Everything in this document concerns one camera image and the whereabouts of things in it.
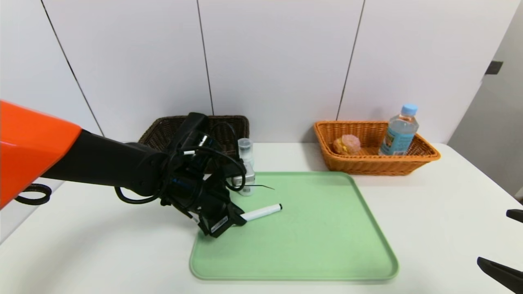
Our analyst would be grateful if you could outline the dark brown wicker basket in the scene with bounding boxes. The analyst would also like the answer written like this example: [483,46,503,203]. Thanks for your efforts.
[138,115,250,174]

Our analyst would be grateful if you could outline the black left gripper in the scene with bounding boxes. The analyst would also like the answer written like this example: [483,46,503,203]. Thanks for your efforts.
[168,176,247,238]

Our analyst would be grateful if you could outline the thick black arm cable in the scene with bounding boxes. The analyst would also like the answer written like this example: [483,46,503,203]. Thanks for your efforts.
[14,184,52,205]

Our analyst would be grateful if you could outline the pink bread bun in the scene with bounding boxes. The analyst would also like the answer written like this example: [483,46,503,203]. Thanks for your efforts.
[333,134,362,156]

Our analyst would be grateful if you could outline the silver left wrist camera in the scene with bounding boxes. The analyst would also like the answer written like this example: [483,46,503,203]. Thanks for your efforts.
[232,171,256,192]

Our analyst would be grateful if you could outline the light green plastic tray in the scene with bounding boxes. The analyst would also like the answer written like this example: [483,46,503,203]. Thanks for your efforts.
[189,171,400,281]

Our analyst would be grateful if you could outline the black camera cable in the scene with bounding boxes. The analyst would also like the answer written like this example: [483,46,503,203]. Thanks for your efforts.
[180,122,246,193]

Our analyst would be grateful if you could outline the orange wicker basket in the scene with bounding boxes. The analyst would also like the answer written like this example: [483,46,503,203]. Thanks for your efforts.
[314,120,442,176]

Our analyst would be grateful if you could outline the clear water bottle blue cap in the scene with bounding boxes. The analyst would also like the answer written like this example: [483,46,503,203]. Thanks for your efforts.
[379,103,420,156]

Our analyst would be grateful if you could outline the white marker with black cap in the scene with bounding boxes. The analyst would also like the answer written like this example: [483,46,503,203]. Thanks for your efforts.
[239,203,283,222]

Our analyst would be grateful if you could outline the small white spray bottle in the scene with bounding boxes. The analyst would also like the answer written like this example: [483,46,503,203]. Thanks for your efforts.
[237,138,257,196]

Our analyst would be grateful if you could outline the black fabric pouch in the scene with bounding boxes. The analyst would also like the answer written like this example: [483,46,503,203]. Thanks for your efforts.
[176,113,208,149]

